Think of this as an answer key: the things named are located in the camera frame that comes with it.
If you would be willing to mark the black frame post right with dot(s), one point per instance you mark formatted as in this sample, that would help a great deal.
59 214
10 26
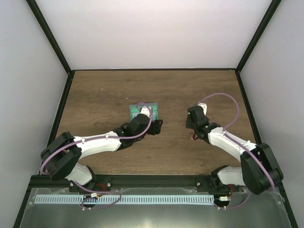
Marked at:
274 4

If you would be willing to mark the black frame post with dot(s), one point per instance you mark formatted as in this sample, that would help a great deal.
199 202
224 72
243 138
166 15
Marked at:
48 33
274 4

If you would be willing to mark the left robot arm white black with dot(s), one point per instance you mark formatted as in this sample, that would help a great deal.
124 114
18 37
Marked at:
60 158

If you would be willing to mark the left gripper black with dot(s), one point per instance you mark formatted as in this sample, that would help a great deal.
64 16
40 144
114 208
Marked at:
156 127

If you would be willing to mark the light blue slotted strip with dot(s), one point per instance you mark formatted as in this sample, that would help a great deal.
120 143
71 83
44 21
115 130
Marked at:
127 199

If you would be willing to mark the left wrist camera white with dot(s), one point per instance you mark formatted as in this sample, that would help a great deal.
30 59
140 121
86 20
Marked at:
147 111

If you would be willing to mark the black frame post left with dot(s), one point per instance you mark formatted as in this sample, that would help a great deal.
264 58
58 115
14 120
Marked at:
48 33

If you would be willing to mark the blue-grey glasses case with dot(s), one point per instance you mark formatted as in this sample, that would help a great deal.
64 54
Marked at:
136 109

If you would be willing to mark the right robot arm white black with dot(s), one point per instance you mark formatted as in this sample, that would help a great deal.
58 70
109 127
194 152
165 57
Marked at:
259 169

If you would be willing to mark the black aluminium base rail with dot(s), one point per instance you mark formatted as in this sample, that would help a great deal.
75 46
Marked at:
202 183

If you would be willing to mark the pink sunglasses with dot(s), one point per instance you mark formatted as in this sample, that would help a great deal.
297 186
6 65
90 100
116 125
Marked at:
191 133

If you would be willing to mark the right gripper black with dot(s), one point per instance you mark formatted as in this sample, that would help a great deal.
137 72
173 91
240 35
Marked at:
188 124

